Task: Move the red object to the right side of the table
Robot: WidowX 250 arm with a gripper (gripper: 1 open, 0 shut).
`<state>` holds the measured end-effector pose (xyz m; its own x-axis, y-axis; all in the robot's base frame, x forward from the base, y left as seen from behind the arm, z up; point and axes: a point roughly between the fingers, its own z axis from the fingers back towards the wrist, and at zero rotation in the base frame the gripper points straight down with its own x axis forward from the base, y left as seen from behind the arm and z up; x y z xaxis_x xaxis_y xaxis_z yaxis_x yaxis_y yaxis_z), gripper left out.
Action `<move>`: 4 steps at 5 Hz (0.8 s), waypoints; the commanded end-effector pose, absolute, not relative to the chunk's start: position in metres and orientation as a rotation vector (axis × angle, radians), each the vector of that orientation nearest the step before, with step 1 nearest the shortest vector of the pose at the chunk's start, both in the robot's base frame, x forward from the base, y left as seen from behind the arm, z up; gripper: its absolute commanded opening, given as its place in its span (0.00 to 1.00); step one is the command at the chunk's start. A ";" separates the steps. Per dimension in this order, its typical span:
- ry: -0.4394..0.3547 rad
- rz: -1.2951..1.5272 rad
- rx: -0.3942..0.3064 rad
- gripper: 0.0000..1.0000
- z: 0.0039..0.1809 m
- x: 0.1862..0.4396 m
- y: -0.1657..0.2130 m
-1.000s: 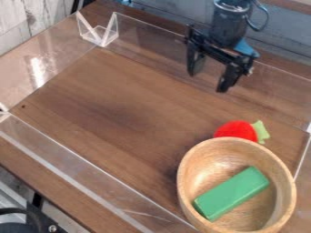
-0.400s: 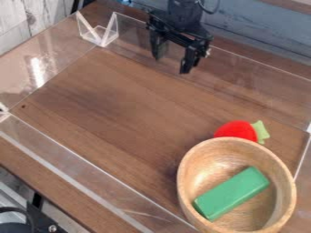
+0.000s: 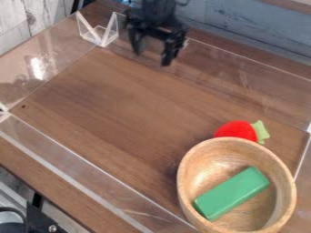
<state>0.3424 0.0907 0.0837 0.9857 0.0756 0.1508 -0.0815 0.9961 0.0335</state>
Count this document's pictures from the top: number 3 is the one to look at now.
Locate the wooden bowl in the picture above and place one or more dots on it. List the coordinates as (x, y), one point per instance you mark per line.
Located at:
(208, 164)

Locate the clear acrylic front wall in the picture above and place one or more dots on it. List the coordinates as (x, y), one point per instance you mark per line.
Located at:
(103, 203)

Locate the black clamp with screw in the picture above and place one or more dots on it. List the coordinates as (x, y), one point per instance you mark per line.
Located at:
(39, 222)

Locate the red plush tomato toy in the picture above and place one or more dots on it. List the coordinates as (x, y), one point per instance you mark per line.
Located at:
(243, 129)

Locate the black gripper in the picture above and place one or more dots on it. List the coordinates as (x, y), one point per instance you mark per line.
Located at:
(154, 20)

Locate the clear acrylic wall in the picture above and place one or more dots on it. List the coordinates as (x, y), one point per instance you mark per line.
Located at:
(259, 89)
(103, 203)

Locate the clear acrylic back wall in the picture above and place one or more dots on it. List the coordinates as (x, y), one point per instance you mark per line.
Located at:
(259, 89)

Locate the clear acrylic corner bracket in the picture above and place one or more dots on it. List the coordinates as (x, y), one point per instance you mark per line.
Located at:
(99, 35)

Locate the green rectangular block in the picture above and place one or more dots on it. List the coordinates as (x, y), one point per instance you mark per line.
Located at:
(231, 193)

